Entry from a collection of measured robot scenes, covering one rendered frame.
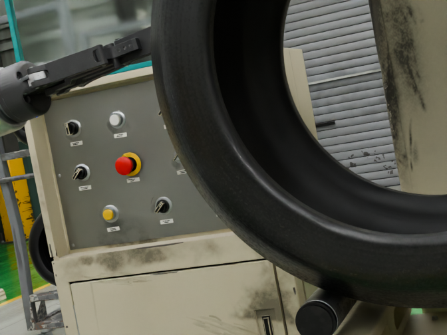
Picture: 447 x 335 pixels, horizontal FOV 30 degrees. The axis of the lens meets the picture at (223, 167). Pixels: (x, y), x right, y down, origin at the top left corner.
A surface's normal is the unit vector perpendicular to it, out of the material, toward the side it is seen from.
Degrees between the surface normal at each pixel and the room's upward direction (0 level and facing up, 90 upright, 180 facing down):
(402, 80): 90
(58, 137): 90
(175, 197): 90
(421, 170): 90
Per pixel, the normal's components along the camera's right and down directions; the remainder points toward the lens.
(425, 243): -0.30, 0.29
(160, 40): -0.92, 0.06
